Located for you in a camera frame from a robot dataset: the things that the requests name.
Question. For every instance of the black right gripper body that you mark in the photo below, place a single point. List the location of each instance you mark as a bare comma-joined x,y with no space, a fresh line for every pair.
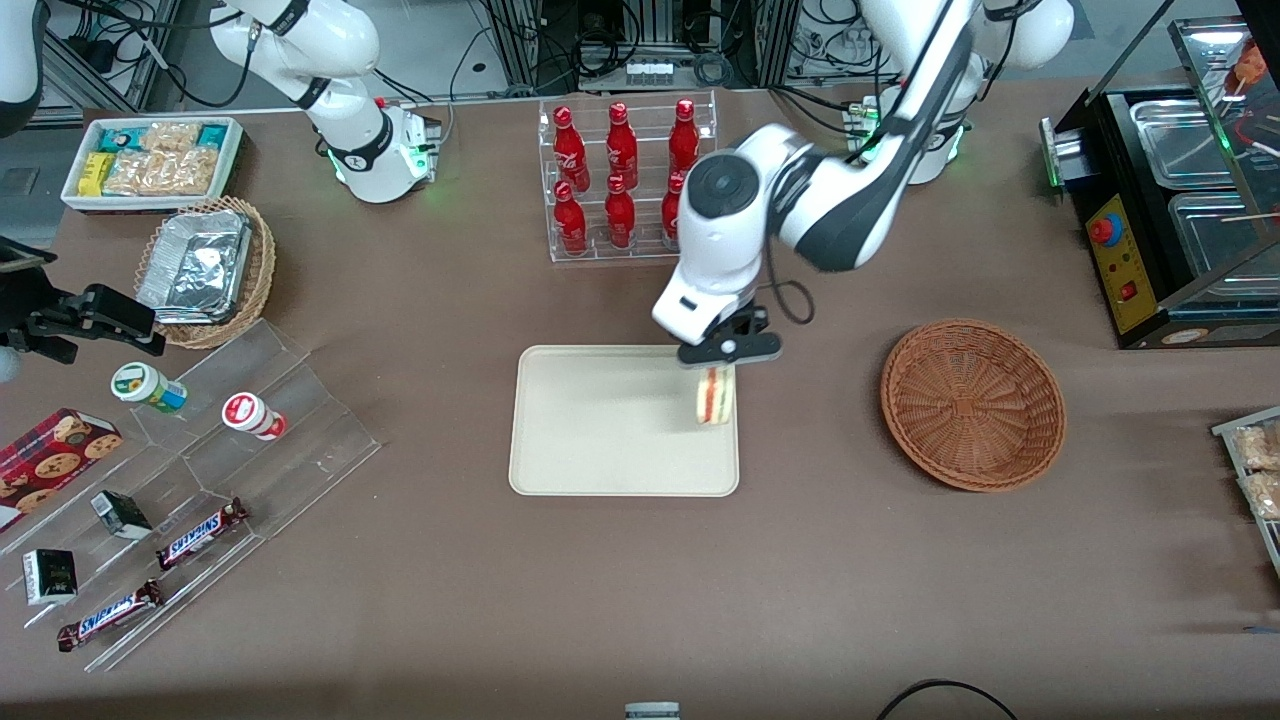
47,318

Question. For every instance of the triangular sandwich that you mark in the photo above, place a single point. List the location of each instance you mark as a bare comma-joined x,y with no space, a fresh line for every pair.
714,398

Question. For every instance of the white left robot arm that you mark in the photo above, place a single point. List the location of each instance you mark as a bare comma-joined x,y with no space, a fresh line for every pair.
850,200

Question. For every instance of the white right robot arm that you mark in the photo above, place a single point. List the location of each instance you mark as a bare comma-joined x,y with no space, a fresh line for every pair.
350,150

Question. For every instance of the cream plastic tray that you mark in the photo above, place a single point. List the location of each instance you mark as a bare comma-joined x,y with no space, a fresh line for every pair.
600,420

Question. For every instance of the light wicker basket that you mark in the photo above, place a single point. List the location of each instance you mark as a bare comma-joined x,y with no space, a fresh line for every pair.
262,270

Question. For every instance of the brown wicker basket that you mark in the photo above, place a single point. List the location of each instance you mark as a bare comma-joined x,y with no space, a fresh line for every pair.
970,405

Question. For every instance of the grey snack tray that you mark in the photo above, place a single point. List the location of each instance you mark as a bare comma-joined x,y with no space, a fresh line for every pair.
1225,428

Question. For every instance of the green lid yogurt cup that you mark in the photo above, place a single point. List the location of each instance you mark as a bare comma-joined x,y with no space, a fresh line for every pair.
145,385

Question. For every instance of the aluminium foil container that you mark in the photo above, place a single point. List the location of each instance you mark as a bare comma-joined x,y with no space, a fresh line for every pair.
195,265

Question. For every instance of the red cola bottle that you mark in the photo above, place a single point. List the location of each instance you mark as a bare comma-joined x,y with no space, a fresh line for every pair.
570,150
670,215
621,148
619,215
682,135
569,222

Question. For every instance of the clear acrylic bottle rack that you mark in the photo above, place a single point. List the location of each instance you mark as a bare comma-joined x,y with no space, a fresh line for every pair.
600,255

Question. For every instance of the white snack bin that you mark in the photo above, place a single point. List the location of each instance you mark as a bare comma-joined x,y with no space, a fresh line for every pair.
80,200

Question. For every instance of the yellow snack packet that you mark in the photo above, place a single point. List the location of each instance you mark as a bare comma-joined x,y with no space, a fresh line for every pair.
95,175

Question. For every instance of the clear cracker packet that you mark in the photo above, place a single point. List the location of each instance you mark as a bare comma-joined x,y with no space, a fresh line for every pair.
135,173
170,137
192,170

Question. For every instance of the red cookie box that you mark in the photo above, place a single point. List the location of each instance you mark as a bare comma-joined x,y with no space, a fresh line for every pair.
50,465

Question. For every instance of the red lid yogurt cup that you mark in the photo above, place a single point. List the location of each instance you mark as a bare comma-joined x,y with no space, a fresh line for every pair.
250,413

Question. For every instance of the teal snack packet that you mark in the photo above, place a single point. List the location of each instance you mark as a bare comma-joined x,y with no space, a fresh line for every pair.
120,138
213,135

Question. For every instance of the small black box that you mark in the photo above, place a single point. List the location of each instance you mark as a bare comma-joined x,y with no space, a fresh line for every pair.
50,577
122,514

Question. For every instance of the snickers chocolate bar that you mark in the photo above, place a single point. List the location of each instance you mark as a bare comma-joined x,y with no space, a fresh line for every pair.
110,615
200,533

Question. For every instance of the clear acrylic stepped display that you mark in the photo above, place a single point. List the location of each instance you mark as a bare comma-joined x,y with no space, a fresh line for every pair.
300,440

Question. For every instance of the white power strip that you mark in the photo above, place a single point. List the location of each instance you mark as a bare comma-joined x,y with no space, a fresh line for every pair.
650,72

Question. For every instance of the grey device edge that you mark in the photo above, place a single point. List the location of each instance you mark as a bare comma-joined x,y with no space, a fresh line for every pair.
652,711

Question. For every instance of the black food warmer machine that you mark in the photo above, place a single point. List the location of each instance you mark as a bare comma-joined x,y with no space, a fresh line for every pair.
1130,290

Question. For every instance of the steel warmer pan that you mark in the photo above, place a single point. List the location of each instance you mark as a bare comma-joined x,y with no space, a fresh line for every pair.
1180,140

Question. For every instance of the clear snack packet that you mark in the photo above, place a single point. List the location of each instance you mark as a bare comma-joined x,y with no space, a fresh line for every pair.
1260,447
1265,495

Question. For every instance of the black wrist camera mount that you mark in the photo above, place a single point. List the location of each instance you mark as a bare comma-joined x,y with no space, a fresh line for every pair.
745,322

